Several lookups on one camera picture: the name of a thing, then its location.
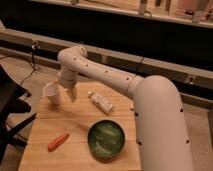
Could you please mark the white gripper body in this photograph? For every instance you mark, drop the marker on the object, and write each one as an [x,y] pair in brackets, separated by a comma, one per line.
[67,82]

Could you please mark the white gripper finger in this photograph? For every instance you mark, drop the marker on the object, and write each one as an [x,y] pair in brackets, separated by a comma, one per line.
[72,93]

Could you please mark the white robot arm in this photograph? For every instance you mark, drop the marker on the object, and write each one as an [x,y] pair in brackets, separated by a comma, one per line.
[161,129]

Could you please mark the green ceramic bowl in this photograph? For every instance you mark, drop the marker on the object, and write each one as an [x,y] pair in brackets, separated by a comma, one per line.
[105,139]

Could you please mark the white tube bottle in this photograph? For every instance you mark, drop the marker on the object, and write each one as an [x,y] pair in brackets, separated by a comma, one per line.
[101,102]

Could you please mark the orange carrot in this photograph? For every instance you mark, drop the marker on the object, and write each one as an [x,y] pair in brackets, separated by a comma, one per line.
[57,142]

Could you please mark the black chair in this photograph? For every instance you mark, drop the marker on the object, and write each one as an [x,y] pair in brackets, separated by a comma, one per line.
[10,102]

